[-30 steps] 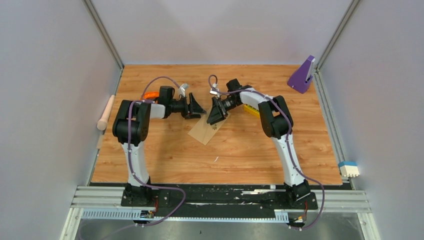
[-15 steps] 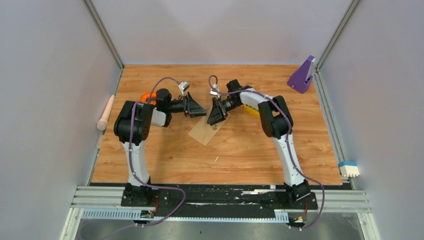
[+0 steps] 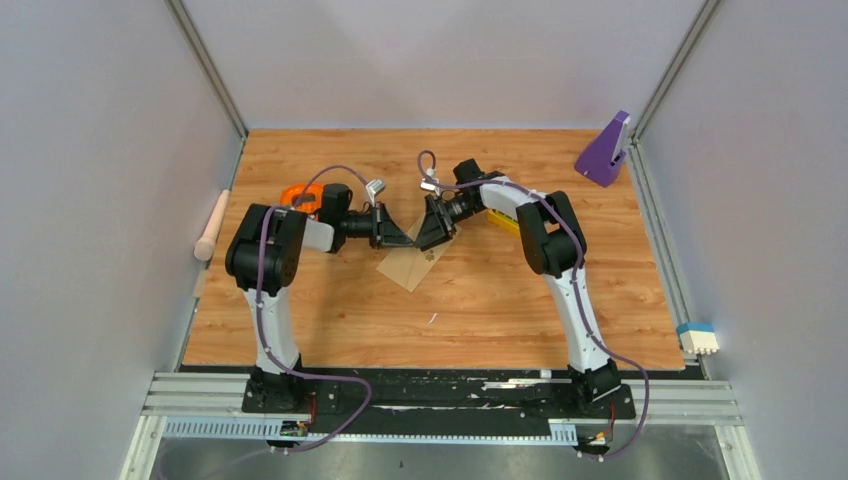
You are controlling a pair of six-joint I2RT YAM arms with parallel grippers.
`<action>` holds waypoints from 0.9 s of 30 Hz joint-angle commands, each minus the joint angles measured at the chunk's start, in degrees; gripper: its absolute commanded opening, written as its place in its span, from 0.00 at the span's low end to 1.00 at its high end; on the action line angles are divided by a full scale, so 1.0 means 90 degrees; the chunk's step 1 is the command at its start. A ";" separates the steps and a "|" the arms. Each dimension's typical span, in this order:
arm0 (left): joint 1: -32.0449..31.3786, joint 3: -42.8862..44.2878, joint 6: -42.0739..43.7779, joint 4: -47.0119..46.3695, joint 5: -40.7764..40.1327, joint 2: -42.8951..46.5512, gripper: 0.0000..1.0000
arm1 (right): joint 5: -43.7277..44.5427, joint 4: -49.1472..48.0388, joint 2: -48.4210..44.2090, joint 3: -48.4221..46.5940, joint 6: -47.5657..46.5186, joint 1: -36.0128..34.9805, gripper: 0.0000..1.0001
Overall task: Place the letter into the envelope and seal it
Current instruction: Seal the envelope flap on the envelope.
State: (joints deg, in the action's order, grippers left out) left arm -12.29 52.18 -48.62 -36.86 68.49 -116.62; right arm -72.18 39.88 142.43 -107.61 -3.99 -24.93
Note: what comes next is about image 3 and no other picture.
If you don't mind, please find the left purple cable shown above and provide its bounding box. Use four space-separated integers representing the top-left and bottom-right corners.
254 164 374 455

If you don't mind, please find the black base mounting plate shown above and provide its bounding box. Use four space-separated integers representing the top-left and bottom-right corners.
241 367 638 435

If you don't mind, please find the purple cable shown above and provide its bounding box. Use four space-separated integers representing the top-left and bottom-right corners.
254 164 374 455
417 150 652 462

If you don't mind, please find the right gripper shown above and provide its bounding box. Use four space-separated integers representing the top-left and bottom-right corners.
416 197 484 254

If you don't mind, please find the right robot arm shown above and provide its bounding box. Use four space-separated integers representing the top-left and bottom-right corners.
415 150 621 418

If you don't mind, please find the purple plastic stand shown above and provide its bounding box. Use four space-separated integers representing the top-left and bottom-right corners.
574 110 631 188

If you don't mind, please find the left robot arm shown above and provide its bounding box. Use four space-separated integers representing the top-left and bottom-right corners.
225 183 414 413

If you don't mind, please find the orange toy track loop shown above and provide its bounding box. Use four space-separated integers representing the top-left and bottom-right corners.
279 183 324 220

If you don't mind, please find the wooden rolling pin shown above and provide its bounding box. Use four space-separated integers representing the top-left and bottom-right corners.
193 189 231 262

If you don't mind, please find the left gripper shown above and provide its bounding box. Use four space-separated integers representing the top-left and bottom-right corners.
341 203 415 252

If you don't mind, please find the white blue toy brick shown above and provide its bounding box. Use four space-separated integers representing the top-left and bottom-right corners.
676 322 720 355

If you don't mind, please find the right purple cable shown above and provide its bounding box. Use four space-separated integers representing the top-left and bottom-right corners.
417 150 652 462

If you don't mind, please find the slotted cable duct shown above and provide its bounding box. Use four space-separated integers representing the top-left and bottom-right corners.
162 417 578 447

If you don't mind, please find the brown paper envelope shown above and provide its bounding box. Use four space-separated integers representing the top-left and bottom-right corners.
376 238 455 292

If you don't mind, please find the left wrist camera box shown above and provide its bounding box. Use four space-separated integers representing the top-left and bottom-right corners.
364 178 386 207

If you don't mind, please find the yellow toy window brick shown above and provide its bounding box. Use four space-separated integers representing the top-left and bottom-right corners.
486 209 520 236

